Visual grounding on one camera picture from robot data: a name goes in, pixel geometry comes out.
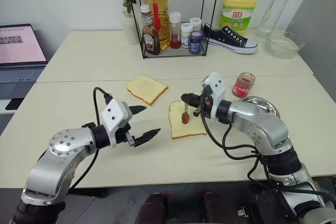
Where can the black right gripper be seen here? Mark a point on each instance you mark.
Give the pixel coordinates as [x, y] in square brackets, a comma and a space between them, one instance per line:
[204, 106]

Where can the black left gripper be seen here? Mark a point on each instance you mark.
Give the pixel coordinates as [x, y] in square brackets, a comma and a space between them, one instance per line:
[122, 134]

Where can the metal spoon with jam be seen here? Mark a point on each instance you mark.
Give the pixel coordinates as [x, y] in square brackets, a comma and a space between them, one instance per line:
[185, 118]

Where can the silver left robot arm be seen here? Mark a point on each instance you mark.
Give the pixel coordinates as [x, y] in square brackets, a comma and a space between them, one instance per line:
[55, 161]

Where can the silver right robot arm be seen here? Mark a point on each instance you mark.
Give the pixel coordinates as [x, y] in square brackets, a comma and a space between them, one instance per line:
[265, 132]

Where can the white bread slice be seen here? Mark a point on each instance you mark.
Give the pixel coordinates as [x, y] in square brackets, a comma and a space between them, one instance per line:
[147, 87]
[193, 127]

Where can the glass jar of red jam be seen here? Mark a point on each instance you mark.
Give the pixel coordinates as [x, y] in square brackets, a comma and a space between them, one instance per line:
[243, 86]

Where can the blue labelled jar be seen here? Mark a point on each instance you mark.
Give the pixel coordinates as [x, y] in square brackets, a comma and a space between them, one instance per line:
[195, 41]

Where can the white capped seasoning jar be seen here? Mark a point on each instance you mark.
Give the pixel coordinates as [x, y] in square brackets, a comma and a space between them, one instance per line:
[185, 36]

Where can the glass ketchup bottle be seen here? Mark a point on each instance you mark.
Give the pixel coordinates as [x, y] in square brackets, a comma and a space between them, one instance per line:
[150, 43]

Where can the black canvas sneaker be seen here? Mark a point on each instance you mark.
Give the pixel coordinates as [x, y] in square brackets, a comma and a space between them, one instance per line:
[225, 39]

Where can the spice jar with red contents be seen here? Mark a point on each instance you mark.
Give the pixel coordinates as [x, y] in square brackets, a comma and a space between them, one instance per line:
[175, 28]

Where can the small white lidded jar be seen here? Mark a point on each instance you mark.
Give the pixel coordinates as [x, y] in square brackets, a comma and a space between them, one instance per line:
[195, 23]

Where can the dark red rounded shape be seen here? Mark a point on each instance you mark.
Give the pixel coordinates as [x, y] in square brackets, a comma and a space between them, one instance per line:
[214, 208]
[155, 208]

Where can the white vase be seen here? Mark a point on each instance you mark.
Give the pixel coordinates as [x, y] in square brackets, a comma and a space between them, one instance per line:
[130, 31]

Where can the yellow dish detergent bottle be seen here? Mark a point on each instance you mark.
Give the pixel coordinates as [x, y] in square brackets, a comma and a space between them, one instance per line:
[237, 11]

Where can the clear glass bowl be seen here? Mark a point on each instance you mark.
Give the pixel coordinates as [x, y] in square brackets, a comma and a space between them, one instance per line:
[283, 45]

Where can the clear bottle with green lid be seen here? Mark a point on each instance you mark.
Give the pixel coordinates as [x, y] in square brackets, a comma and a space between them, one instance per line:
[273, 14]

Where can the black flat device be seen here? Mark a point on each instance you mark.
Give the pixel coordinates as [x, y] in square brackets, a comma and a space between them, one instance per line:
[14, 104]

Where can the grey laptop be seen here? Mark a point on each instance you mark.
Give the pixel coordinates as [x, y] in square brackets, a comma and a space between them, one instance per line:
[18, 48]

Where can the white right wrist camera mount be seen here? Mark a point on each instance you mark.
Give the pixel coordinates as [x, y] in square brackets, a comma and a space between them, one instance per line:
[218, 90]

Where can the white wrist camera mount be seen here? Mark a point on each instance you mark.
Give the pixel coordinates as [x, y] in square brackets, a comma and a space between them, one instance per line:
[113, 115]
[218, 90]

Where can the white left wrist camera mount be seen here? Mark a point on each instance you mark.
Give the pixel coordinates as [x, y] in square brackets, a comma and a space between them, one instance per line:
[113, 115]

